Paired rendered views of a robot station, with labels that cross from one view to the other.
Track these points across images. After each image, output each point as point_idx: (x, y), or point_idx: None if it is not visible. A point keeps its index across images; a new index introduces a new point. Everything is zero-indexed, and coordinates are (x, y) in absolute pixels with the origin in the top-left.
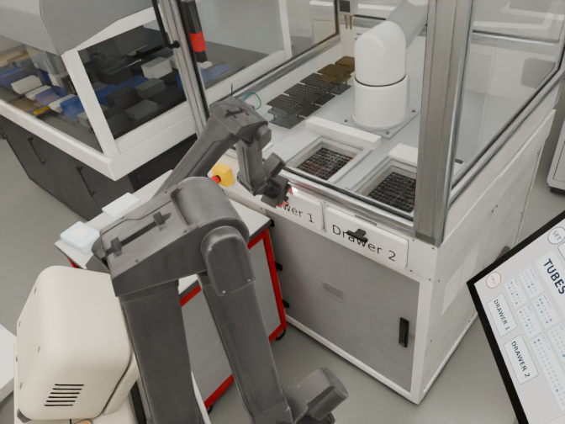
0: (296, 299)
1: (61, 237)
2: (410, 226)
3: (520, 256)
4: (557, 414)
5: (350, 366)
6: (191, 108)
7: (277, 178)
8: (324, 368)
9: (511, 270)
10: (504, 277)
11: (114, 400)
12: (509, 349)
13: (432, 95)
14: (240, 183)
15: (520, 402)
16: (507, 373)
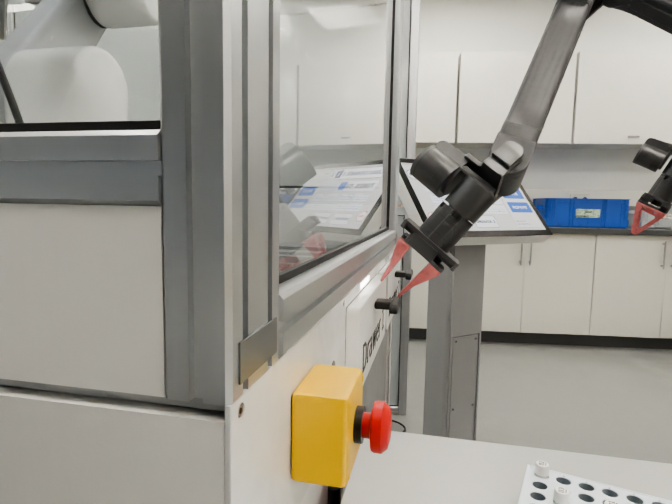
0: None
1: None
2: (395, 231)
3: (420, 196)
4: (510, 215)
5: None
6: (241, 74)
7: (414, 224)
8: (644, 144)
9: (429, 205)
10: (433, 211)
11: None
12: (480, 225)
13: (400, 64)
14: (527, 167)
15: (508, 230)
16: (494, 231)
